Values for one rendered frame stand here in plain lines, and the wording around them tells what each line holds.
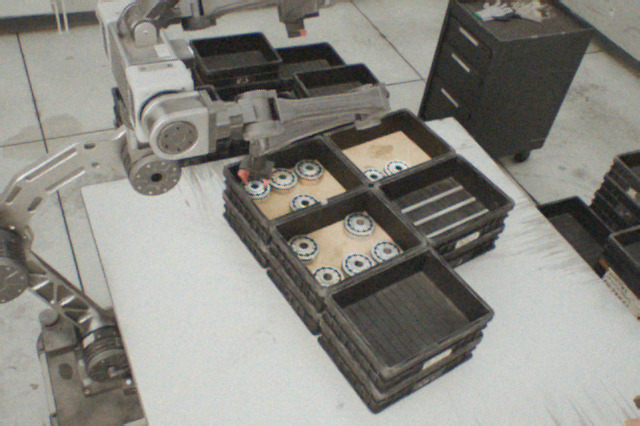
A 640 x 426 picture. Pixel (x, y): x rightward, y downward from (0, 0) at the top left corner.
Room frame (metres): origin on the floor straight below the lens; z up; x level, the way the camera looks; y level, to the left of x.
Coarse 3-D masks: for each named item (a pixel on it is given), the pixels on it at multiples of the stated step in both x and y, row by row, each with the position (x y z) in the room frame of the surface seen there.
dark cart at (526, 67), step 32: (480, 0) 3.34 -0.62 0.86; (512, 0) 3.41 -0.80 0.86; (544, 0) 3.48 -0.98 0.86; (448, 32) 3.22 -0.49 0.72; (480, 32) 2.99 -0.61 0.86; (512, 32) 3.05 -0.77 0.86; (544, 32) 3.11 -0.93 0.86; (576, 32) 3.11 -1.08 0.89; (448, 64) 3.16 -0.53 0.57; (480, 64) 2.96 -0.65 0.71; (512, 64) 2.93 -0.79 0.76; (544, 64) 3.05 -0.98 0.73; (576, 64) 3.16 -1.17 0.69; (448, 96) 3.07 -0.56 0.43; (480, 96) 2.87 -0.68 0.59; (512, 96) 2.98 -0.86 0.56; (544, 96) 3.10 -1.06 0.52; (480, 128) 2.90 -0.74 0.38; (512, 128) 3.02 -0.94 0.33; (544, 128) 3.15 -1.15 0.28
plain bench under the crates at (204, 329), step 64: (448, 128) 2.39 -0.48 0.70; (128, 192) 1.67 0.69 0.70; (192, 192) 1.73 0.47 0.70; (512, 192) 2.04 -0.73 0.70; (128, 256) 1.38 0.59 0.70; (192, 256) 1.43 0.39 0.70; (512, 256) 1.68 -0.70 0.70; (576, 256) 1.74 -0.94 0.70; (128, 320) 1.14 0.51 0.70; (192, 320) 1.18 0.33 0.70; (256, 320) 1.22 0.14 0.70; (512, 320) 1.39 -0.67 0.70; (576, 320) 1.44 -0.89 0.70; (192, 384) 0.97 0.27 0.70; (256, 384) 1.00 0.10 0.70; (320, 384) 1.04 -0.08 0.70; (448, 384) 1.11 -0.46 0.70; (512, 384) 1.15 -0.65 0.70; (576, 384) 1.19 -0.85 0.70
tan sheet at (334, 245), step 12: (324, 228) 1.53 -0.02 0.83; (336, 228) 1.54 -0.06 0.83; (324, 240) 1.48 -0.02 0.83; (336, 240) 1.49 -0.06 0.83; (348, 240) 1.50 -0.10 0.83; (372, 240) 1.51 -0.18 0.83; (324, 252) 1.43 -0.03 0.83; (336, 252) 1.43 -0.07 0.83; (348, 252) 1.44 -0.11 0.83; (360, 252) 1.45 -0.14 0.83; (312, 264) 1.37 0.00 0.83; (324, 264) 1.38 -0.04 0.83; (336, 264) 1.38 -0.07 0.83
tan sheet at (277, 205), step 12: (324, 168) 1.83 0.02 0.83; (324, 180) 1.77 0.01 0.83; (300, 192) 1.68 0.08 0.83; (312, 192) 1.69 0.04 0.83; (324, 192) 1.70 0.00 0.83; (336, 192) 1.71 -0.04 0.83; (264, 204) 1.59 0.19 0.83; (276, 204) 1.60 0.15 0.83; (288, 204) 1.61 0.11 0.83; (276, 216) 1.55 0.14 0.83
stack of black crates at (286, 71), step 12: (276, 48) 3.16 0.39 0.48; (288, 48) 3.19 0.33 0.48; (300, 48) 3.23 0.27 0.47; (312, 48) 3.27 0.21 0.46; (324, 48) 3.31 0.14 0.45; (288, 60) 3.19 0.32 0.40; (300, 60) 3.23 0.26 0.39; (312, 60) 3.27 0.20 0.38; (324, 60) 3.30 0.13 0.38; (336, 60) 3.20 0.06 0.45; (288, 72) 3.11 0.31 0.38; (288, 84) 2.90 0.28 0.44
